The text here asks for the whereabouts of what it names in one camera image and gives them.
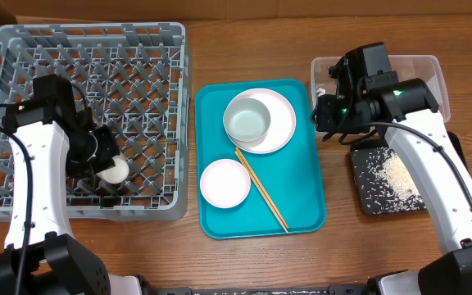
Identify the white cup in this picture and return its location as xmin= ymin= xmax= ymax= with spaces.
xmin=97 ymin=153 xmax=129 ymax=184

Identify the grey-green bowl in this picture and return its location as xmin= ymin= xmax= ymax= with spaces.
xmin=223 ymin=98 xmax=271 ymax=143

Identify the cooked rice pile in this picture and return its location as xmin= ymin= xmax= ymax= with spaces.
xmin=358 ymin=147 xmax=425 ymax=212

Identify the pink bowl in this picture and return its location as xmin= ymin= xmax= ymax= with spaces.
xmin=199 ymin=159 xmax=251 ymax=209

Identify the white tissue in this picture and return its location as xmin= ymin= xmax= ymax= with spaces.
xmin=315 ymin=88 xmax=325 ymax=96

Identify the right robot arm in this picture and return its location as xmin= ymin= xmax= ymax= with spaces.
xmin=311 ymin=42 xmax=472 ymax=295

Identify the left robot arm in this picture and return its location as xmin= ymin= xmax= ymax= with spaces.
xmin=0 ymin=75 xmax=129 ymax=294

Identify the grey dishwasher rack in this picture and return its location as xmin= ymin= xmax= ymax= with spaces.
xmin=0 ymin=22 xmax=192 ymax=221

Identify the white round plate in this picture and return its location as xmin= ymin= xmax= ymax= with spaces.
xmin=229 ymin=88 xmax=296 ymax=154

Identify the black tray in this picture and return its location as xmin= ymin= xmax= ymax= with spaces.
xmin=349 ymin=130 xmax=469 ymax=217

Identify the wooden chopstick upper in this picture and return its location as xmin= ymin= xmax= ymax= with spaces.
xmin=235 ymin=147 xmax=290 ymax=230

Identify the wooden chopstick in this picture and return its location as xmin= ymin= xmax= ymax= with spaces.
xmin=234 ymin=151 xmax=288 ymax=234
xmin=235 ymin=147 xmax=290 ymax=230

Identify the wooden chopstick lower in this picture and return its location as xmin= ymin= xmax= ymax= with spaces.
xmin=234 ymin=151 xmax=288 ymax=234

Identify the clear plastic bin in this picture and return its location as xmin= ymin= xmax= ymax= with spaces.
xmin=310 ymin=55 xmax=451 ymax=123

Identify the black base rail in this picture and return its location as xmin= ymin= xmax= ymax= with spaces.
xmin=143 ymin=284 xmax=375 ymax=295

